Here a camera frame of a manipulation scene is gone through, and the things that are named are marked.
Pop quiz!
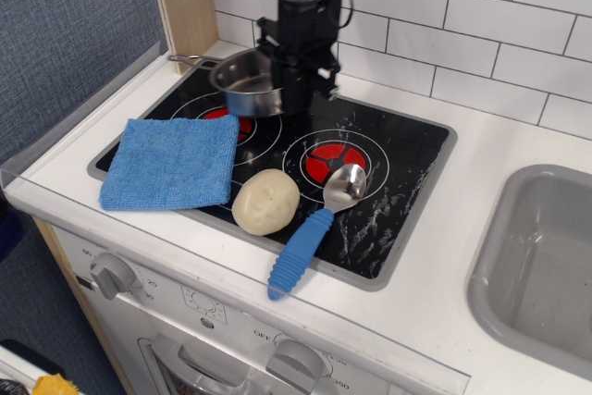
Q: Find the grey left oven knob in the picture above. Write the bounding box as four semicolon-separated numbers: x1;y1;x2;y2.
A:
91;253;136;300

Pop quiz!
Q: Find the black glass stovetop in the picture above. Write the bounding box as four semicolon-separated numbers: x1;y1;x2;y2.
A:
86;58;458;293

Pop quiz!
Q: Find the yellow and black object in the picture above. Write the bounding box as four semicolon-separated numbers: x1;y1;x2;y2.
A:
1;374;80;395

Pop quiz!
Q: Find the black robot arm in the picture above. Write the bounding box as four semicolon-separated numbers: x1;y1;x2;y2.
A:
257;0;342;115

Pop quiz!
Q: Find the silver pot with wire handle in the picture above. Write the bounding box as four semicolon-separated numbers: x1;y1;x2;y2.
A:
168;48;286;117

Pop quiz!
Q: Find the cream plastic potato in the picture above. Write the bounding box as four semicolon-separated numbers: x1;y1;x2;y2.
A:
231;168;300;236

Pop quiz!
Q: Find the blue microfiber cloth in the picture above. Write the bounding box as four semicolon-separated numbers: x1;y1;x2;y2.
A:
99;116;240;211

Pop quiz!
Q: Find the oven door with handle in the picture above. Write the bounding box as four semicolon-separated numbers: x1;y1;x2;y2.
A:
136;331;334;395

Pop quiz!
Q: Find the grey plastic sink basin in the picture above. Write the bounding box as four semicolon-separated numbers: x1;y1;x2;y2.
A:
468;165;591;379

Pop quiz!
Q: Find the grey right oven knob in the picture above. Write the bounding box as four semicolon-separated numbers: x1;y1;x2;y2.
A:
265;339;326;394

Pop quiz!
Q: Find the grey oven knob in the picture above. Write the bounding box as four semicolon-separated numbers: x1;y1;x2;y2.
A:
265;339;326;394
91;253;136;300

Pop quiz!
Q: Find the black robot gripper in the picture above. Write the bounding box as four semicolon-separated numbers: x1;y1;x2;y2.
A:
257;0;342;116

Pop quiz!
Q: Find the light wooden post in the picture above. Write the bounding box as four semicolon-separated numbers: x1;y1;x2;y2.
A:
157;0;218;56

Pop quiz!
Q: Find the spoon with blue handle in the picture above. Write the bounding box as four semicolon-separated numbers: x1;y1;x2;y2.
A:
267;164;366;301

